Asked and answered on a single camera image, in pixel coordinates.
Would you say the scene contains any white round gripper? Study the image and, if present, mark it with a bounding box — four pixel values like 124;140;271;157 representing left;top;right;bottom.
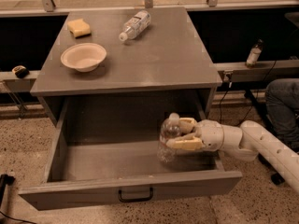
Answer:
166;118;224;151

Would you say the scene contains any clear water bottle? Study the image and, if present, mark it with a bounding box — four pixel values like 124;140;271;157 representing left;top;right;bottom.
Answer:
157;113;181;163
119;10;151;42

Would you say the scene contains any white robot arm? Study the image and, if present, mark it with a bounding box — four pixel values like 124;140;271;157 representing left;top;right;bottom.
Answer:
160;114;299;192

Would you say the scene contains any open grey top drawer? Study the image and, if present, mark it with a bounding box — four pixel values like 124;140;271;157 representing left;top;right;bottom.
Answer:
18;94;244;212

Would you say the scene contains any bottle on window ledge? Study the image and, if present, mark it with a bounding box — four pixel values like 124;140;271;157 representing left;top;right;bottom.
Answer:
246;39;263;67

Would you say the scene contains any lying clear water bottle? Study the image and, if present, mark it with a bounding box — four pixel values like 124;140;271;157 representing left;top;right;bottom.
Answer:
119;10;151;42

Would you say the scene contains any grey cabinet table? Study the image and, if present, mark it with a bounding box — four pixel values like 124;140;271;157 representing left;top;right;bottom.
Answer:
31;7;221;122

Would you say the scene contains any person leg in jeans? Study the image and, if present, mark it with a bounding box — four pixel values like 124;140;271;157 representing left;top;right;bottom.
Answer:
265;78;299;152

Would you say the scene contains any white paper bowl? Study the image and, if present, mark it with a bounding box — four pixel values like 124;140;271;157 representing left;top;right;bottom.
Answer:
61;43;107;72

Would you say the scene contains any yellow sponge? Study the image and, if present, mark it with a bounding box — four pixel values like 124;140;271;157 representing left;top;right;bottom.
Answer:
67;19;91;38

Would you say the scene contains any small black ledge object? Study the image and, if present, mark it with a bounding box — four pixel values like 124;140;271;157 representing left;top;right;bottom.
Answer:
12;65;29;78

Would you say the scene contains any black object at left edge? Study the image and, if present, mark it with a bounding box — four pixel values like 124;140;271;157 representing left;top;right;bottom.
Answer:
0;174;15;206

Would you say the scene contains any wall power outlet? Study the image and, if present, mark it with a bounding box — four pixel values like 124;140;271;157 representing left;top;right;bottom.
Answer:
223;70;234;82

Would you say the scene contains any black power cable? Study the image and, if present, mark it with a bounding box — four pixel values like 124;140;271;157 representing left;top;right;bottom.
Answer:
218;59;278;126

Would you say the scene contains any black drawer handle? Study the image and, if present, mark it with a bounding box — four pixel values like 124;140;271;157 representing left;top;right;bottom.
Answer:
118;188;153;203

